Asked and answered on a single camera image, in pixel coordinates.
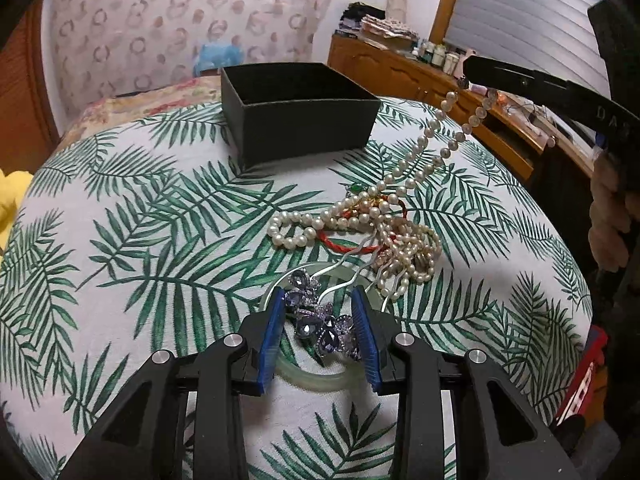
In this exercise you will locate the blue plastic bag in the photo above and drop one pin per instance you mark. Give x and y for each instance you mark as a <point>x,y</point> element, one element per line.
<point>217,57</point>

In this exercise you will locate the black cardboard box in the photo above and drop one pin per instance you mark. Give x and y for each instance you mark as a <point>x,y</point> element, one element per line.
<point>300,130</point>

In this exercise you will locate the small oval pearl strand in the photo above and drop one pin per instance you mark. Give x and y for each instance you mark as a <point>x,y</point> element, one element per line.
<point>415,255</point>

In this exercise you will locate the person's right hand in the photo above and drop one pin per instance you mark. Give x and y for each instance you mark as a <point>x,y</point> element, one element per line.
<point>607,210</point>

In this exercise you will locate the floral blanket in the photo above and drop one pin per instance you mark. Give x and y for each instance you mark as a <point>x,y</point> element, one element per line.
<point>150,100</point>

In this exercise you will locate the yellow plush toy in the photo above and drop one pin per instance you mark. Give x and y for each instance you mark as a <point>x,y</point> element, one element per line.
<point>12,195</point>

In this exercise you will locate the row of cosmetic bottles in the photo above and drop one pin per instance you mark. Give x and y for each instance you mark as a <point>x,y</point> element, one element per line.
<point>440,55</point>

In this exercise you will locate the purple crystal hairpin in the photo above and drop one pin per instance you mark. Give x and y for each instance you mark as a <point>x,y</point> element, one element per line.
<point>325,332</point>

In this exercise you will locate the dark folded clothes stack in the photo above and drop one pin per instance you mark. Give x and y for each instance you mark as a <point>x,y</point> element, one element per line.
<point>357,15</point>

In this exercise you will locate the palm leaf print cloth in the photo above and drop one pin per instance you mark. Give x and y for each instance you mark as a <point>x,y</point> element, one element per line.
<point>150,240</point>

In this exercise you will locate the pale green jade bangle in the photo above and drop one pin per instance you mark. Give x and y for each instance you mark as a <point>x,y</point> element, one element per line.
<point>315,377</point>

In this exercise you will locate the wooden window frame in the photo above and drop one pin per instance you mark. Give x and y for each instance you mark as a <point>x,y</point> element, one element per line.
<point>447,0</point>

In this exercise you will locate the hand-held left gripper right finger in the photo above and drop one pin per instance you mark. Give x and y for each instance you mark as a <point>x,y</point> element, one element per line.
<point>367,342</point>

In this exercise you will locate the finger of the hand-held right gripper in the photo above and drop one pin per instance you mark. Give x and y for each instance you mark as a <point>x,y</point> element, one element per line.
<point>515,80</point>

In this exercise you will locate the wooden sideboard cabinet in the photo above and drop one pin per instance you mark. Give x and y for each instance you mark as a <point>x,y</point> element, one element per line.
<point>380,70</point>

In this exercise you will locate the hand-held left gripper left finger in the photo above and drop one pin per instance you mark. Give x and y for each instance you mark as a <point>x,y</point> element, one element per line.
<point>270,345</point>

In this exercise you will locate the green gem pendant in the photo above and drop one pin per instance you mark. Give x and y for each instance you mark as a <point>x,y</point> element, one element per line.
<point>355,189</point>

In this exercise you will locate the patterned folded cloth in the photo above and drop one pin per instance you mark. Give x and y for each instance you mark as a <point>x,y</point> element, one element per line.
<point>392,30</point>

